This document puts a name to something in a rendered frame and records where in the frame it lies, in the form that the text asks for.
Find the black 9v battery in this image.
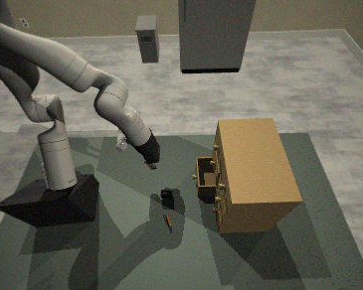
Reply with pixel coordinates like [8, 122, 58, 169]
[160, 190, 172, 198]

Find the small wooden chest of drawers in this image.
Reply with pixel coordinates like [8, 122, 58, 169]
[217, 118, 303, 233]

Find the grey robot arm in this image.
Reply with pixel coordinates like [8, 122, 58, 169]
[0, 0, 143, 191]

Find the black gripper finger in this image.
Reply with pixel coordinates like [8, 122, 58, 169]
[144, 160, 157, 170]

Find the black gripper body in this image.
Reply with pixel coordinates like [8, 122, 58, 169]
[116, 121, 160, 164]

